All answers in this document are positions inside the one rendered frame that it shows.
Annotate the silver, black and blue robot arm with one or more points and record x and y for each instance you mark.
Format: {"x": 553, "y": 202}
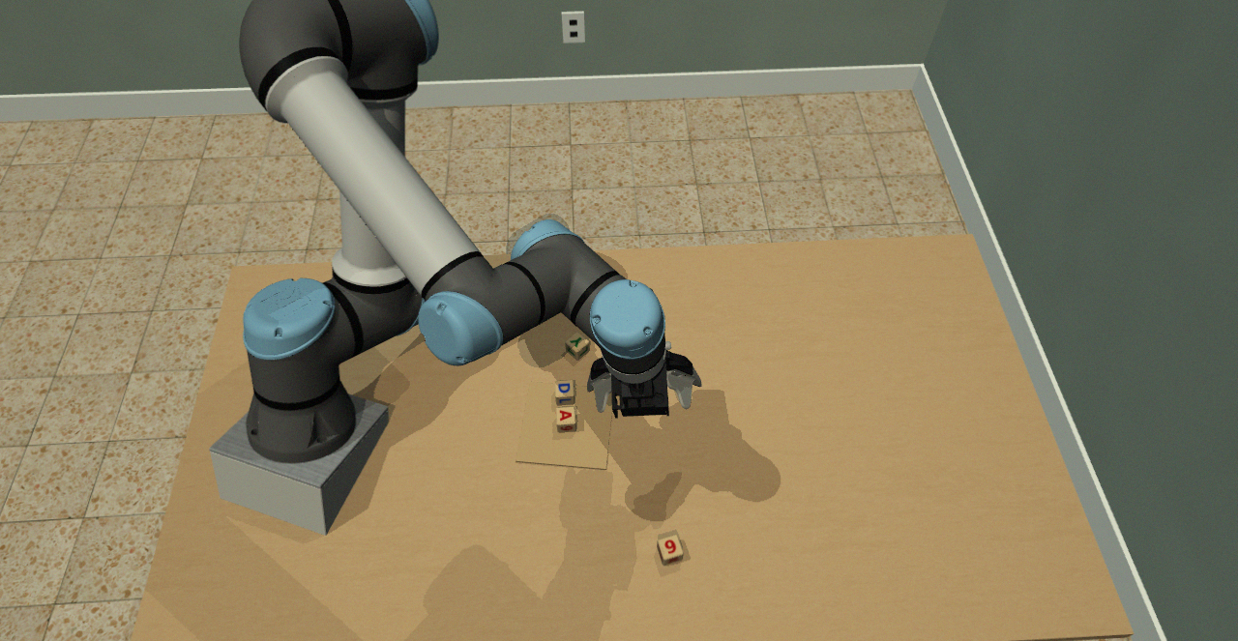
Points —
{"x": 404, "y": 259}

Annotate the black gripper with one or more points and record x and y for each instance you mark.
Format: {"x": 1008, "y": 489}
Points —
{"x": 651, "y": 399}

